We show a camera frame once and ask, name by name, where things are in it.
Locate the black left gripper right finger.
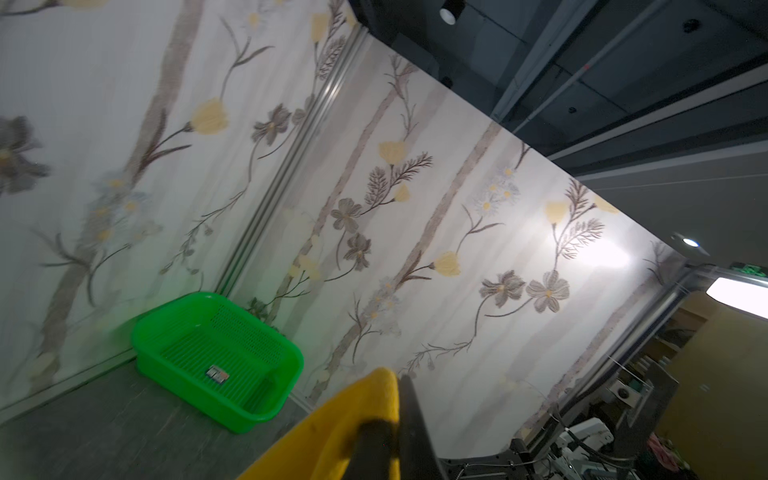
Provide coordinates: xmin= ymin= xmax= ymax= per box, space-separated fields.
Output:
xmin=398 ymin=375 xmax=447 ymax=480

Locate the small label in basket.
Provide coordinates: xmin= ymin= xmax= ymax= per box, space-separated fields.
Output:
xmin=205 ymin=365 xmax=230 ymax=385

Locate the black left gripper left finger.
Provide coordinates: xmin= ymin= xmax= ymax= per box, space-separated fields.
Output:
xmin=342 ymin=420 xmax=400 ymax=480

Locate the yellow t-shirt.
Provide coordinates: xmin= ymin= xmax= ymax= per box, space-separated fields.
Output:
xmin=239 ymin=368 xmax=400 ymax=479

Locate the green plastic basket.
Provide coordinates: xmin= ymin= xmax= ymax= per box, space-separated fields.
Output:
xmin=131 ymin=292 xmax=304 ymax=434

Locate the aluminium corner post right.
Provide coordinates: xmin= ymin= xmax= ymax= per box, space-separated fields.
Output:
xmin=214 ymin=25 xmax=369 ymax=297

